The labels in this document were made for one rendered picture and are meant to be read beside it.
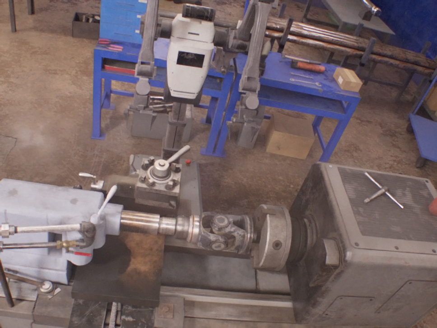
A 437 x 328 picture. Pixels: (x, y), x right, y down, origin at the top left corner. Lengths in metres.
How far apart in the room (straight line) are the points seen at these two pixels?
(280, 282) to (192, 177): 1.25
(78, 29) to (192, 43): 3.16
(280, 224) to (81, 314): 0.79
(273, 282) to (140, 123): 2.05
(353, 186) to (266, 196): 1.82
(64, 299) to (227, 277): 0.72
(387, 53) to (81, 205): 4.16
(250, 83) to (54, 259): 1.05
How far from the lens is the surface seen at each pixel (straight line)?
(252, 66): 1.66
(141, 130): 3.48
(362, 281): 1.43
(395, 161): 4.53
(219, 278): 1.79
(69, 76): 4.33
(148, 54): 1.61
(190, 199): 2.69
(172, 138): 2.40
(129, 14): 3.06
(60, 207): 1.40
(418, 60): 5.18
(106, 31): 3.14
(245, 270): 1.85
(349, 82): 3.33
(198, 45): 2.06
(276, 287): 1.87
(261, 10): 1.66
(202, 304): 1.59
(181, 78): 2.11
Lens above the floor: 2.22
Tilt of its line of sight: 41 degrees down
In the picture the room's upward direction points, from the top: 17 degrees clockwise
